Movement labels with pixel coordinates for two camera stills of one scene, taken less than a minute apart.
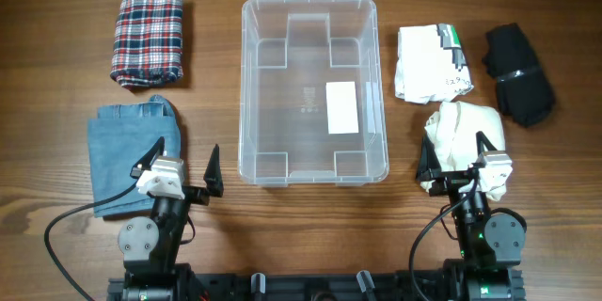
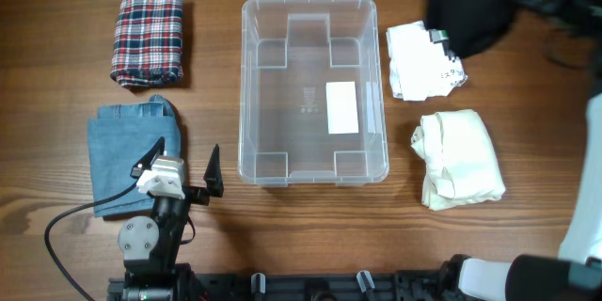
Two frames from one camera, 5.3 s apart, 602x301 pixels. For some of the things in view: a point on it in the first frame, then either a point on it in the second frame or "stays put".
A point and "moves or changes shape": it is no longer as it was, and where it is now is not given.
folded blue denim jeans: [117, 141] stays put
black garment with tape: [524, 93] -> [467, 10]
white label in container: [341, 107] stays put
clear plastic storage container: [311, 92] stays put
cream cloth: [453, 126] moves or changes shape
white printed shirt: [430, 65] moves or changes shape
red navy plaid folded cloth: [148, 43] stays put
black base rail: [442, 285] stays put
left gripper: [201, 195] stays put
